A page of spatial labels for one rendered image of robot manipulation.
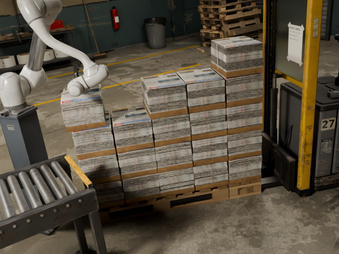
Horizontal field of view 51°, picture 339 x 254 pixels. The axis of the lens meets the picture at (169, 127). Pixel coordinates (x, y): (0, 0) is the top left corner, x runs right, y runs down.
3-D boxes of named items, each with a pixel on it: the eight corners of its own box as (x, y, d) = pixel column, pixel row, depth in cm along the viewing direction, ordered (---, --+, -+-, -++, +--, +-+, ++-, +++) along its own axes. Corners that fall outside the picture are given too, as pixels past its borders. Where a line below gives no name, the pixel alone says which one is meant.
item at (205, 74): (175, 72, 293) (175, 71, 293) (209, 68, 297) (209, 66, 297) (185, 84, 259) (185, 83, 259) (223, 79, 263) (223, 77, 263)
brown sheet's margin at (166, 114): (143, 103, 298) (142, 98, 296) (176, 98, 302) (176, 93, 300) (150, 119, 263) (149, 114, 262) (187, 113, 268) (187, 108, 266)
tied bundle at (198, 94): (178, 99, 302) (175, 72, 293) (211, 93, 306) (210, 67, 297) (188, 114, 268) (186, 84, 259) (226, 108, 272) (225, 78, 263)
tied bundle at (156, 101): (143, 104, 298) (139, 77, 289) (177, 99, 303) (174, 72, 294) (150, 120, 264) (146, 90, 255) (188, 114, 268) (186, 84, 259)
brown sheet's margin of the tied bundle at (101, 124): (67, 122, 270) (65, 117, 268) (105, 116, 274) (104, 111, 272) (66, 132, 256) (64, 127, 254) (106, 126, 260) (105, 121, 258)
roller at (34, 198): (18, 170, 215) (17, 178, 217) (35, 207, 178) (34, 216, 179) (26, 170, 218) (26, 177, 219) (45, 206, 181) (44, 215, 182)
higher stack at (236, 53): (215, 177, 339) (209, 39, 288) (245, 171, 343) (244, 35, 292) (229, 199, 304) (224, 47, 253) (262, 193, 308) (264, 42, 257)
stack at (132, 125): (92, 199, 324) (73, 114, 291) (216, 177, 339) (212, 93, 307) (91, 226, 288) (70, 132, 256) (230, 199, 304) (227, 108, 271)
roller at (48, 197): (30, 166, 219) (27, 173, 219) (49, 201, 181) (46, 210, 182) (38, 167, 222) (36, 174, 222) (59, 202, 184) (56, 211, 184)
